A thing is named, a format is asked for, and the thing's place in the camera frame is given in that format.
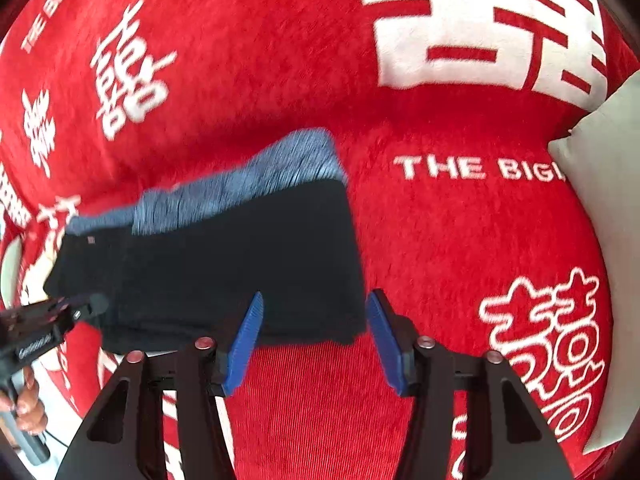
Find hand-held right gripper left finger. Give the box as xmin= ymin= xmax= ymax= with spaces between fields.
xmin=57 ymin=291 xmax=265 ymax=480

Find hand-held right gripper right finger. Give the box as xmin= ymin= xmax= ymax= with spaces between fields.
xmin=366 ymin=288 xmax=576 ymax=480

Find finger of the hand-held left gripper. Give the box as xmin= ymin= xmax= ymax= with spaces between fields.
xmin=0 ymin=299 xmax=69 ymax=325
xmin=62 ymin=294 xmax=110 ymax=332

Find black pants with blue trim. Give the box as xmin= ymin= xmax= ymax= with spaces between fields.
xmin=44 ymin=127 xmax=369 ymax=357

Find person's left hand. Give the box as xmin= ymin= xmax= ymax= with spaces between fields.
xmin=0 ymin=366 xmax=49 ymax=435

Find red printed blanket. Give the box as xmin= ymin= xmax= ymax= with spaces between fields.
xmin=0 ymin=0 xmax=640 ymax=480

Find pale grey pillow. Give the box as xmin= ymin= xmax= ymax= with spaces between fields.
xmin=547 ymin=67 xmax=640 ymax=456

